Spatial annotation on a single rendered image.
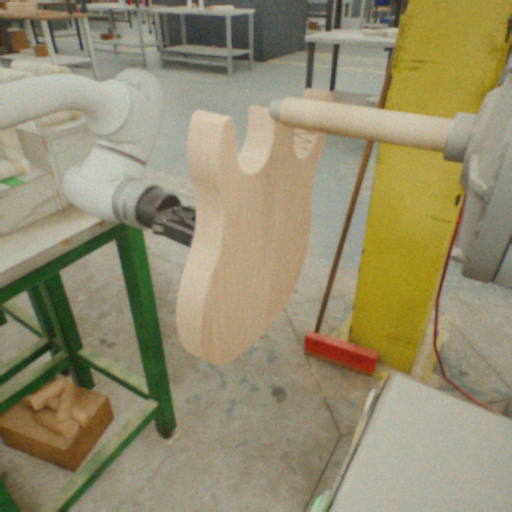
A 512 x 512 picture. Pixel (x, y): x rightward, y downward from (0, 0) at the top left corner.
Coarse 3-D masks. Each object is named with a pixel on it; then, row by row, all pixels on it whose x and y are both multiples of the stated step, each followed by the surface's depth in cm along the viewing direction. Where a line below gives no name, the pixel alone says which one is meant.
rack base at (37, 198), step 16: (0, 160) 98; (16, 176) 91; (32, 176) 91; (48, 176) 92; (0, 192) 85; (16, 192) 88; (32, 192) 90; (48, 192) 94; (0, 208) 86; (16, 208) 89; (32, 208) 92; (48, 208) 95; (0, 224) 87; (16, 224) 90
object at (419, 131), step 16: (288, 112) 47; (304, 112) 47; (320, 112) 46; (336, 112) 45; (352, 112) 44; (368, 112) 44; (384, 112) 43; (400, 112) 43; (304, 128) 48; (320, 128) 47; (336, 128) 45; (352, 128) 44; (368, 128) 44; (384, 128) 43; (400, 128) 42; (416, 128) 41; (432, 128) 41; (448, 128) 40; (400, 144) 43; (416, 144) 42; (432, 144) 41
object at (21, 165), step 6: (6, 162) 88; (12, 162) 88; (18, 162) 89; (24, 162) 90; (0, 168) 86; (6, 168) 87; (12, 168) 88; (18, 168) 89; (24, 168) 90; (0, 174) 86; (6, 174) 87; (12, 174) 88; (18, 174) 90; (0, 180) 87
